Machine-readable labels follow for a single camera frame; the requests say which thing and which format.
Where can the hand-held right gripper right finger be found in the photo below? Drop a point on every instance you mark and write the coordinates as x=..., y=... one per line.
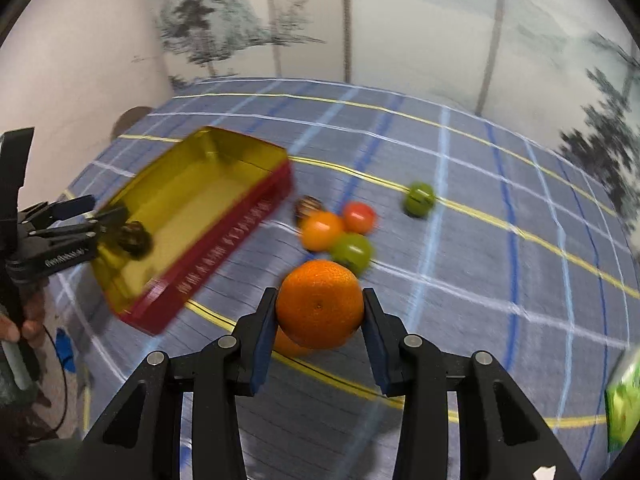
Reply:
x=376, y=356

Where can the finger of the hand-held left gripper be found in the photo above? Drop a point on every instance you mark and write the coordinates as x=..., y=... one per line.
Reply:
x=75, y=205
x=102, y=221

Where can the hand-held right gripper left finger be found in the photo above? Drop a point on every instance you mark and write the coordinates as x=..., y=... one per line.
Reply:
x=264, y=356

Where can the orange mandarin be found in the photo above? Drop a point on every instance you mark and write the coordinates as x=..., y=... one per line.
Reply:
x=320, y=305
x=287, y=346

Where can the dark wrinkled passion fruit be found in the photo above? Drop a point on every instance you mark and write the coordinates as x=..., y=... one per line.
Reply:
x=307, y=208
x=134, y=241

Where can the red and gold tin box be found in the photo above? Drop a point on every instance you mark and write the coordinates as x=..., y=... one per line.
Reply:
x=200, y=210

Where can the large green tomato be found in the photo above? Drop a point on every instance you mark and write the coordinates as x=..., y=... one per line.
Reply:
x=353, y=253

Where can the person's left hand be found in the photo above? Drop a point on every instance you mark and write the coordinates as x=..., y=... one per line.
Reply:
x=30, y=317

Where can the blue scrap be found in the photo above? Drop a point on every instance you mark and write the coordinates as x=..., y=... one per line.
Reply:
x=65, y=349

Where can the brown round stool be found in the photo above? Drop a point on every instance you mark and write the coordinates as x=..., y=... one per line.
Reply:
x=131, y=119

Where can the blue plaid tablecloth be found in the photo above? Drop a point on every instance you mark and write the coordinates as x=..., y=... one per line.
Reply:
x=475, y=270

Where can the orange tomato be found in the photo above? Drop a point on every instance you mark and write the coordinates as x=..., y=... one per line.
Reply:
x=321, y=231

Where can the red tomato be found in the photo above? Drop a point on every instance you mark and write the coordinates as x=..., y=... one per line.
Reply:
x=359, y=218

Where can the small green tomato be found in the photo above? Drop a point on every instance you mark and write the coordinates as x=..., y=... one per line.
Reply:
x=419, y=199

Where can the green packet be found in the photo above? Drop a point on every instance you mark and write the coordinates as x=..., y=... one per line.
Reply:
x=624, y=405

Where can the painted landscape folding screen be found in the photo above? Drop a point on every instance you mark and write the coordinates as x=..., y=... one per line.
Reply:
x=400, y=25

